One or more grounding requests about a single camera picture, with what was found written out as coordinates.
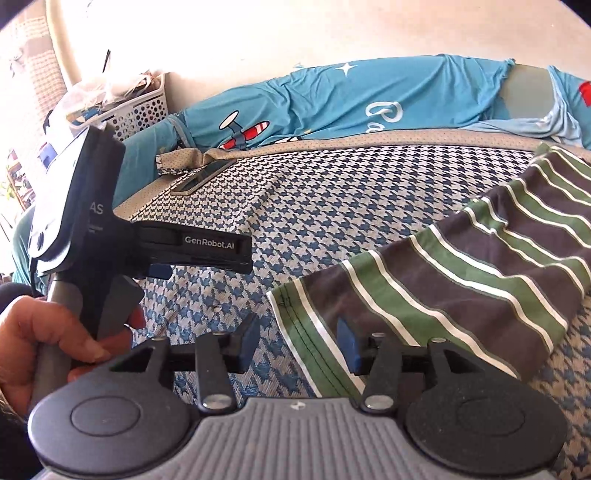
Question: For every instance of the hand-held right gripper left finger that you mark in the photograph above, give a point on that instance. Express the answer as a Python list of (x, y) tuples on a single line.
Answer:
[(249, 337)]

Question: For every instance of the patterned curtain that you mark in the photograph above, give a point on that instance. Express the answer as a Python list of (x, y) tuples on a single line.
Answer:
[(27, 69)]

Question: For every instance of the green brown striped shirt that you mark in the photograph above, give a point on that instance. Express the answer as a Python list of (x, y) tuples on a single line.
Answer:
[(461, 267)]

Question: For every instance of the white perforated laundry basket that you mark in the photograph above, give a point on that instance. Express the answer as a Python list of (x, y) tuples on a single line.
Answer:
[(138, 115)]

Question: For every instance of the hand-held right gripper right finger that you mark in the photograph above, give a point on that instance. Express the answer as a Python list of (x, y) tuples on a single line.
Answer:
[(348, 344)]

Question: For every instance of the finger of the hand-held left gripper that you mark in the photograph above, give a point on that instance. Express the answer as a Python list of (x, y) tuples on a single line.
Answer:
[(159, 271)]

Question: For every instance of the black smartphone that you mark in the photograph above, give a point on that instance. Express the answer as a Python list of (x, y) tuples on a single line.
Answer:
[(203, 177)]

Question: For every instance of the person's left hand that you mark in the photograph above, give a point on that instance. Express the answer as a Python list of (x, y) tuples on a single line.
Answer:
[(37, 332)]

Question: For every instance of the grey foam cushion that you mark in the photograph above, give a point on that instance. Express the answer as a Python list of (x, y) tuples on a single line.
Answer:
[(526, 92)]

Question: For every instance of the clear plastic bag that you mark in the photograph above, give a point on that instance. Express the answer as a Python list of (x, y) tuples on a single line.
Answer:
[(92, 92)]

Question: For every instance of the thin black rod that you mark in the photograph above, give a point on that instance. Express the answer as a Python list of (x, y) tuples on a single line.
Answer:
[(106, 62)]

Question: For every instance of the blue beige houndstooth mat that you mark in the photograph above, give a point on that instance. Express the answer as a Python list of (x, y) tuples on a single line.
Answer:
[(346, 203)]

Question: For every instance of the person's left forearm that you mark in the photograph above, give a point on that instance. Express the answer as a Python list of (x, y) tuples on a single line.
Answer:
[(14, 443)]

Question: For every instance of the blue airplane print sheet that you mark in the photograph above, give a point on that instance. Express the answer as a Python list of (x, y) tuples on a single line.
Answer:
[(323, 97), (572, 115)]

